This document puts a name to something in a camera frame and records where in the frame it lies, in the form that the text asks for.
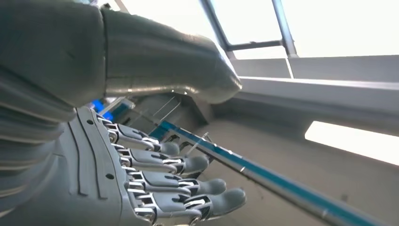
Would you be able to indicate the dark window frame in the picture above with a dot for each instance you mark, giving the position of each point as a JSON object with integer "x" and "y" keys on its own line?
{"x": 282, "y": 25}

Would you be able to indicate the green conveyor belt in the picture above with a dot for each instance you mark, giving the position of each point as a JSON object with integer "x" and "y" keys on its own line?
{"x": 265, "y": 175}

